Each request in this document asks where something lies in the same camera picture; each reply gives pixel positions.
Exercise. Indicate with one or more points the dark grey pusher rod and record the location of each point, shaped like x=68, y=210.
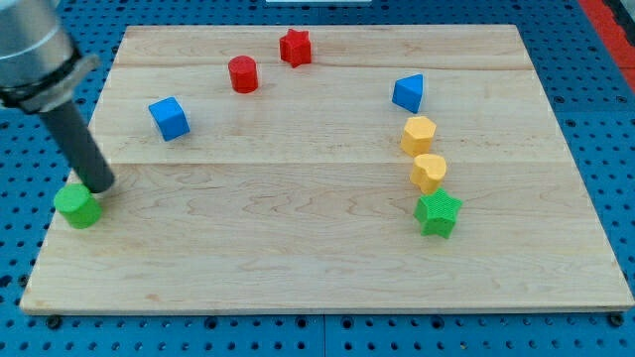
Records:
x=68, y=128

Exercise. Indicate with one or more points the red star block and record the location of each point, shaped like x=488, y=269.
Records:
x=296, y=47

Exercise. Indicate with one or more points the yellow heart block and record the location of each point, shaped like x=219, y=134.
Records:
x=428, y=172

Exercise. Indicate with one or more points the blue cube block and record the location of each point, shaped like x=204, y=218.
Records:
x=170, y=118

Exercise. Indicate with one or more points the wooden board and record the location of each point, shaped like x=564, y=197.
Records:
x=296, y=197

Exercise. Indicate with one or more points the blue triangle block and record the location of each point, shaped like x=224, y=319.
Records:
x=408, y=92

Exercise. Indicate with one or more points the red strip at right corner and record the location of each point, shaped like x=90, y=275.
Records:
x=610, y=24

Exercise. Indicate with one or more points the green star block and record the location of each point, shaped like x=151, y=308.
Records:
x=437, y=213

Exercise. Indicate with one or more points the green cylinder block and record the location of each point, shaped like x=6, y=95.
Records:
x=76, y=204

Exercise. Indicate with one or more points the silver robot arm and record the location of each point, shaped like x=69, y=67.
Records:
x=41, y=66

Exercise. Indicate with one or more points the yellow hexagon block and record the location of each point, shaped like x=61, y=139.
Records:
x=418, y=135

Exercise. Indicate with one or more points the red cylinder block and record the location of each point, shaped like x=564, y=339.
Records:
x=243, y=74

